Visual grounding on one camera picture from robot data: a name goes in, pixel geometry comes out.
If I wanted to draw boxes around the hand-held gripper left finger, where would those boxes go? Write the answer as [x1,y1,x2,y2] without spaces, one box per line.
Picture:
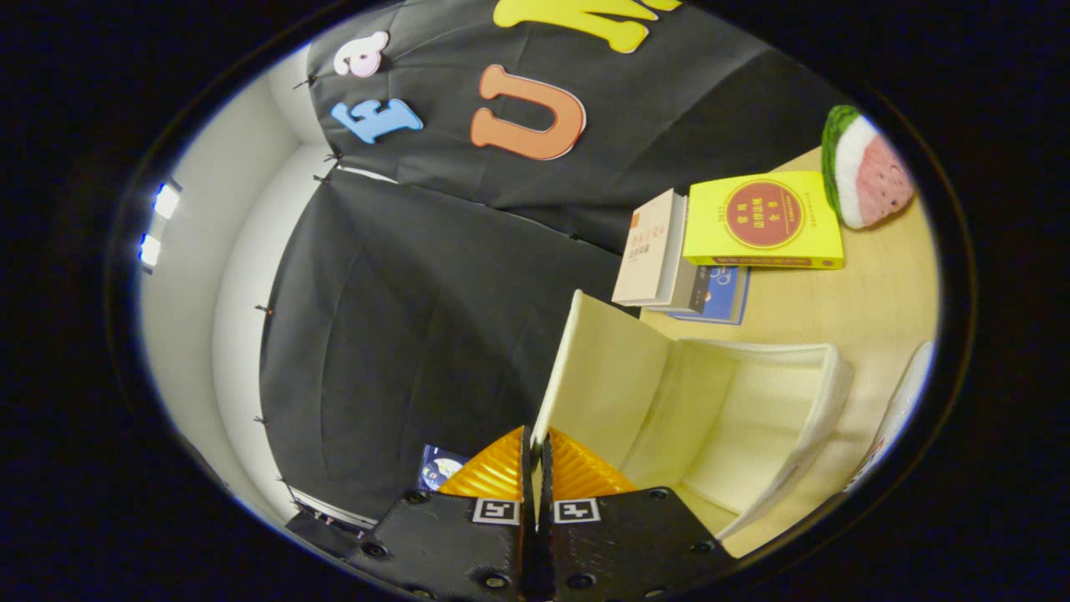
[346,426,537,602]

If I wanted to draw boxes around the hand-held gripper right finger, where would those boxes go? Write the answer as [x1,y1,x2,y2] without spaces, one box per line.
[538,427,741,602]

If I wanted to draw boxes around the cream fabric storage box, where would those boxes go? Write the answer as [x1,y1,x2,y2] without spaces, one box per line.
[530,289,854,541]

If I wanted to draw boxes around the white canvas shoe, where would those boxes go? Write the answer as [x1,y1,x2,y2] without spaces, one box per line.
[843,340,936,496]

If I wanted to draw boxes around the blue printed sheet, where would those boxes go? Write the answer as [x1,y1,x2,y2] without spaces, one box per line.
[416,442,471,493]

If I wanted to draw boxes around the grey book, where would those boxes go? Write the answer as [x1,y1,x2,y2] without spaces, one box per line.
[669,258,713,315]

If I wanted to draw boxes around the blue book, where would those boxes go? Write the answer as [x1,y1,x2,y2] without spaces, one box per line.
[667,265,752,326]

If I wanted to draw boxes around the beige book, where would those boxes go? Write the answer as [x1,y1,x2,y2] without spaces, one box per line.
[611,188,688,308]

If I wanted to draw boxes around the yellow book with red circle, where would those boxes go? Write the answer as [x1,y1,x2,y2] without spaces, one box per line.
[682,171,846,271]

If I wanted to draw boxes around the ceiling light panel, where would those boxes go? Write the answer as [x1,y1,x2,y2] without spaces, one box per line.
[137,179,182,270]

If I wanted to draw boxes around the watermelon slice plush toy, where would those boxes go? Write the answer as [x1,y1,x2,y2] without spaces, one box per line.
[821,104,917,232]

